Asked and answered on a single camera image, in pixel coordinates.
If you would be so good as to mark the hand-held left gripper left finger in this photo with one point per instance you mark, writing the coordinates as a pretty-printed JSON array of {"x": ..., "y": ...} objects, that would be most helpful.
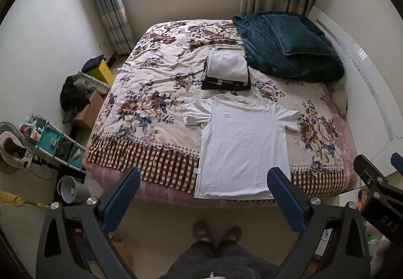
[{"x": 122, "y": 194}]

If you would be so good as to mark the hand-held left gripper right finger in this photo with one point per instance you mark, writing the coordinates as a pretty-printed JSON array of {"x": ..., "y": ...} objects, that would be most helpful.
[{"x": 286, "y": 200}]

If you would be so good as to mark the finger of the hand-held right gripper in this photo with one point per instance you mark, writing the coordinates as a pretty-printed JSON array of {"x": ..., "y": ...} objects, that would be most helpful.
[
  {"x": 365, "y": 167},
  {"x": 398, "y": 162}
]

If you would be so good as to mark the white t-shirt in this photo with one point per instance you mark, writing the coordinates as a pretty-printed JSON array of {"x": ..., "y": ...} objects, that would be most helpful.
[{"x": 242, "y": 140}]

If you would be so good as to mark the grey waste bin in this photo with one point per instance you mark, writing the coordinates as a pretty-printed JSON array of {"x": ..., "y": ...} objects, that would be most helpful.
[{"x": 74, "y": 191}]

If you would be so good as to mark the white plastic bag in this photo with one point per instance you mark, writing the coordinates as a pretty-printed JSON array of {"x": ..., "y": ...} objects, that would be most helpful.
[{"x": 387, "y": 257}]

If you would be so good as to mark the person's right brown slipper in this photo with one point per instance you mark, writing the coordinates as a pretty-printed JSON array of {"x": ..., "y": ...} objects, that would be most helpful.
[{"x": 231, "y": 235}]

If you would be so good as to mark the person's brown slipper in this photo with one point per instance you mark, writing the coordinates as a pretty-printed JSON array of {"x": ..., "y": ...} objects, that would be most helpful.
[
  {"x": 231, "y": 235},
  {"x": 202, "y": 230}
]

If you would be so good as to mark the white headboard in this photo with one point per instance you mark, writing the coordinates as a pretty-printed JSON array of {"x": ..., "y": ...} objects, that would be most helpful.
[{"x": 362, "y": 84}]

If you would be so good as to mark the person's left brown slipper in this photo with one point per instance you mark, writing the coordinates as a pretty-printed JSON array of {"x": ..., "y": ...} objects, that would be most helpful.
[{"x": 202, "y": 230}]

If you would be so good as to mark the teal storage cart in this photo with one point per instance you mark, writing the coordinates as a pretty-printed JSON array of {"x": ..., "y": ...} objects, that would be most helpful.
[{"x": 50, "y": 140}]

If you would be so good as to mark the cardboard box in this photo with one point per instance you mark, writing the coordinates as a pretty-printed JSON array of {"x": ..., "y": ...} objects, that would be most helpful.
[{"x": 91, "y": 109}]

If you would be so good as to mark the person's dark trousers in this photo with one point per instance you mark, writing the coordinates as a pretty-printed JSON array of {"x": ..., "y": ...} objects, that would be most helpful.
[{"x": 217, "y": 261}]

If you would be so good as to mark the yellow mop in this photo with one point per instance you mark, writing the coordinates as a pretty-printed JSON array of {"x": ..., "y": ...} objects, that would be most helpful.
[{"x": 15, "y": 198}]

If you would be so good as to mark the black clothing pile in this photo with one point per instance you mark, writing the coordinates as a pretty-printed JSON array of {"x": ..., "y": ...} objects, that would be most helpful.
[{"x": 72, "y": 95}]

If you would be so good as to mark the standing fan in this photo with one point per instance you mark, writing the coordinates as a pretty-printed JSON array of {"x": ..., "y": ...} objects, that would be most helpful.
[{"x": 11, "y": 150}]

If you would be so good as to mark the floral bed blanket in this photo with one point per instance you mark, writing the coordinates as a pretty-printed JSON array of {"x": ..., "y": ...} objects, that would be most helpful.
[{"x": 157, "y": 77}]

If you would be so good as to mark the yellow box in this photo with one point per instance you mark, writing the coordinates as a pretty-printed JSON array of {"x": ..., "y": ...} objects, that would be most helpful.
[{"x": 102, "y": 72}]

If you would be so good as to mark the dark cap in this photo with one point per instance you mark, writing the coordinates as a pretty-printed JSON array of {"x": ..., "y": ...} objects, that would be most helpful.
[{"x": 93, "y": 63}]

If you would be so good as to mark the folded white shirt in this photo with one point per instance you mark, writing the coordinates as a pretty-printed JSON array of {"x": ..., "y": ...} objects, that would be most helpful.
[{"x": 226, "y": 66}]

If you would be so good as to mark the teal fleece blanket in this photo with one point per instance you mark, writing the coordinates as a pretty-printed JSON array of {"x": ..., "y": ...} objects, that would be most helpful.
[{"x": 267, "y": 52}]

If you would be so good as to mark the teal pillow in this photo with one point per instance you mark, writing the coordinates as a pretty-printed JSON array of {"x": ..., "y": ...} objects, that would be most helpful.
[{"x": 296, "y": 35}]

